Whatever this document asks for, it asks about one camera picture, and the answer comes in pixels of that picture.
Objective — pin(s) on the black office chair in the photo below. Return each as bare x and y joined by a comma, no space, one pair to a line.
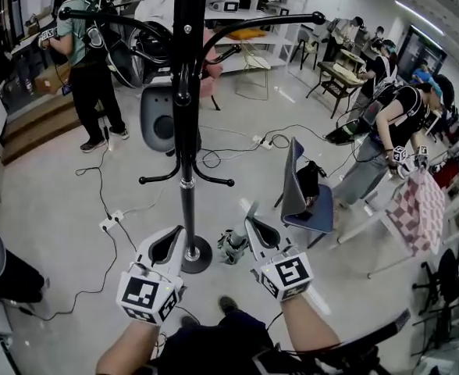
448,279

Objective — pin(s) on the white drying rack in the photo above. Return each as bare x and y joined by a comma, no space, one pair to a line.
374,225

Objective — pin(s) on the black coat rack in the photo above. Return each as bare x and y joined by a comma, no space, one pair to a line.
186,92

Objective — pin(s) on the wooden step platform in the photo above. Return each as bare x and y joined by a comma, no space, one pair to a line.
38,123

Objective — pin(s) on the cardboard box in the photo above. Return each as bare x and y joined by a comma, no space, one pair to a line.
50,80

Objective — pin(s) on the wall monitor screen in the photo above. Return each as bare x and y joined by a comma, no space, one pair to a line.
424,55

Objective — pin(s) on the person's dark trousers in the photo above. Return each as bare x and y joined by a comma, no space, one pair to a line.
221,346

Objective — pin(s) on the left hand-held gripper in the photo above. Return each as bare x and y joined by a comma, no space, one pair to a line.
143,291

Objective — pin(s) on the white shelving unit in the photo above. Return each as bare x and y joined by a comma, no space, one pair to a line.
260,18

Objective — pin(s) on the black side table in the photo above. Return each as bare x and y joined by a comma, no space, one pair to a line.
336,78

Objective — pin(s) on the white power strip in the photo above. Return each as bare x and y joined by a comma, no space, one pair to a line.
262,141
111,219

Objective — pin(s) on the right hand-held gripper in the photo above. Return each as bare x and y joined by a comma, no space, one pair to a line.
288,273

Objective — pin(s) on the black bag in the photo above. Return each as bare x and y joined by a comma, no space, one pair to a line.
309,182

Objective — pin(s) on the pink checkered cloth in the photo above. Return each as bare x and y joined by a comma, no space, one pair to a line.
420,209

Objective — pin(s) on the person's right forearm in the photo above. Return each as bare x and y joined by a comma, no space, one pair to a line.
309,324

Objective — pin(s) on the person's left forearm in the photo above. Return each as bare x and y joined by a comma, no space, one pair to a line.
130,350

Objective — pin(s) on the person's dark shoe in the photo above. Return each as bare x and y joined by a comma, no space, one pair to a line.
189,321
228,305

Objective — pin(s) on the pink chair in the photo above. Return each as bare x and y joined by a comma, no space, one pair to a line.
210,72

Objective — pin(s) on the blue grey chair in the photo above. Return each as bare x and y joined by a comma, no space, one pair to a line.
292,193

